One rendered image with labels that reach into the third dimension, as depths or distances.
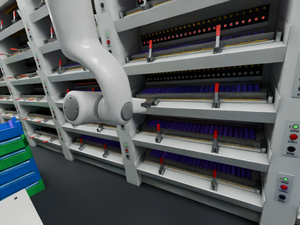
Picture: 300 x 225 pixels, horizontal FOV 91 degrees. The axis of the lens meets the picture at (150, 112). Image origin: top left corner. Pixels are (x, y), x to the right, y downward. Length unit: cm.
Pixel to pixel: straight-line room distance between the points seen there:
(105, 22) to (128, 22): 13
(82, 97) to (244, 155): 61
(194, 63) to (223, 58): 10
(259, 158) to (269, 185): 10
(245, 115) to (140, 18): 54
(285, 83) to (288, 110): 8
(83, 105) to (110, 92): 7
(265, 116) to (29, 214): 78
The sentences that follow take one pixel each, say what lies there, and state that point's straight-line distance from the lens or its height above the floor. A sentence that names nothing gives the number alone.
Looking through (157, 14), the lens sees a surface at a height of 88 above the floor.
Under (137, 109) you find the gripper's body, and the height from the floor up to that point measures 56.
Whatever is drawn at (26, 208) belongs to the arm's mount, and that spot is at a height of 33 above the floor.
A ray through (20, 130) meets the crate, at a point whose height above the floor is 43.
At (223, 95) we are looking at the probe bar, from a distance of 66.
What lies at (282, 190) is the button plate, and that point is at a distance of 75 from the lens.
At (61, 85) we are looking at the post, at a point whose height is 63.
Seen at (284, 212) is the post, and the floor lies 14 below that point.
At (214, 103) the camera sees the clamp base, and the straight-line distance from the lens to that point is 64.
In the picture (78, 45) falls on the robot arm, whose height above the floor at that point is 75.
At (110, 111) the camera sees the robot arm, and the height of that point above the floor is 61.
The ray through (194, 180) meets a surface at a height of 14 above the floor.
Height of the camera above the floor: 69
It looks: 17 degrees down
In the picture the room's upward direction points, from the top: 6 degrees counter-clockwise
